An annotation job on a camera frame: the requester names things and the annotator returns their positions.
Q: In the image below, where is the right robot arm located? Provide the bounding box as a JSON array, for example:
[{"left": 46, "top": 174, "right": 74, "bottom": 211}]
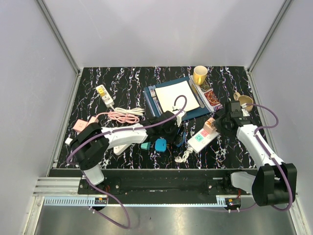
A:
[{"left": 213, "top": 100, "right": 297, "bottom": 212}]

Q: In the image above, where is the white multicolour power strip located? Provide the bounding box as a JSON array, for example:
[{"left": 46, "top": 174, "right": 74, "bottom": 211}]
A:
[{"left": 187, "top": 129, "right": 219, "bottom": 153}]

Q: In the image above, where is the white knotted cord with plug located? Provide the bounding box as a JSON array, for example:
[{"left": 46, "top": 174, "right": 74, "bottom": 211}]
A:
[{"left": 174, "top": 149, "right": 196, "bottom": 164}]

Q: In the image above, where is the pink coiled cable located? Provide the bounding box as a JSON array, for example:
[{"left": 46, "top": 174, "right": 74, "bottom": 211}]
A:
[{"left": 96, "top": 111, "right": 140, "bottom": 125}]

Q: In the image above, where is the teal small plug adapter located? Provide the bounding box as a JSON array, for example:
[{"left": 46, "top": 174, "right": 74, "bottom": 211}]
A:
[{"left": 140, "top": 142, "right": 151, "bottom": 150}]

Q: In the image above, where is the white coiled cable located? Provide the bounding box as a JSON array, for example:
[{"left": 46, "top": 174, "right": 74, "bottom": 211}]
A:
[{"left": 114, "top": 107, "right": 145, "bottom": 117}]

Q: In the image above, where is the black mounting base rail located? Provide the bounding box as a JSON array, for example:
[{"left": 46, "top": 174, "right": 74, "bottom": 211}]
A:
[{"left": 77, "top": 168, "right": 252, "bottom": 196}]

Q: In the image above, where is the white plug adapter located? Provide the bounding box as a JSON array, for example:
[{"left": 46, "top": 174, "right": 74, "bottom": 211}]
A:
[{"left": 65, "top": 138, "right": 72, "bottom": 145}]

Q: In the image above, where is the pink deer cube adapter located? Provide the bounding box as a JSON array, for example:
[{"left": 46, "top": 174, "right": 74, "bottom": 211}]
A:
[{"left": 203, "top": 117, "right": 216, "bottom": 134}]

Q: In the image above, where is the pink power strip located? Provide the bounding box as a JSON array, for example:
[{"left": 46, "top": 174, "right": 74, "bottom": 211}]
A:
[{"left": 87, "top": 116, "right": 99, "bottom": 125}]

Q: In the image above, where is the light blue plug adapter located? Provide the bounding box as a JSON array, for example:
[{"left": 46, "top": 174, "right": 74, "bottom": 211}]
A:
[{"left": 155, "top": 139, "right": 167, "bottom": 152}]

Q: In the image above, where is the white square plate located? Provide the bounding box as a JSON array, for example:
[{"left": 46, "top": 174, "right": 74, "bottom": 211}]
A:
[{"left": 155, "top": 80, "right": 201, "bottom": 115}]

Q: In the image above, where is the white triangular power strip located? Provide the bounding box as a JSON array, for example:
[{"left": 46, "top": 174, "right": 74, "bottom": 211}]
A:
[{"left": 113, "top": 144, "right": 130, "bottom": 156}]

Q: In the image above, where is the yellow mug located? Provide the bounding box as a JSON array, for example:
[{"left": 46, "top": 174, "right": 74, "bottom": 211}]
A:
[{"left": 193, "top": 66, "right": 208, "bottom": 86}]

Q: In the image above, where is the beige ceramic mug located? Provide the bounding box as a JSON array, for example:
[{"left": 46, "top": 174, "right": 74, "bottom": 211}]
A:
[{"left": 233, "top": 92, "right": 254, "bottom": 113}]

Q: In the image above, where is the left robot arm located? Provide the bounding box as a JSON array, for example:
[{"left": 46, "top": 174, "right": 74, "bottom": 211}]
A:
[{"left": 67, "top": 109, "right": 185, "bottom": 194}]

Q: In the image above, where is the white power strip yellow plug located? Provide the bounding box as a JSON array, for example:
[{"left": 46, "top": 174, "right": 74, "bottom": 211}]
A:
[{"left": 95, "top": 85, "right": 114, "bottom": 108}]

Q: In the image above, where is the dark blue placemat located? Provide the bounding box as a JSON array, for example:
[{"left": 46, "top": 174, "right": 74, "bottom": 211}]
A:
[{"left": 144, "top": 76, "right": 210, "bottom": 120}]

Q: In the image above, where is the silver fork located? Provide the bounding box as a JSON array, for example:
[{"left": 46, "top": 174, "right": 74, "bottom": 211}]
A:
[{"left": 150, "top": 89, "right": 157, "bottom": 103}]

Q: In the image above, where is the patterned colourful coaster cloth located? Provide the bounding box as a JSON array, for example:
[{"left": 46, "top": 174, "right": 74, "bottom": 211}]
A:
[{"left": 189, "top": 75, "right": 223, "bottom": 113}]

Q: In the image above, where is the dark blue cube adapter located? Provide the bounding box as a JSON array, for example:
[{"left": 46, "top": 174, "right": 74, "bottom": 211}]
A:
[{"left": 174, "top": 125, "right": 186, "bottom": 147}]

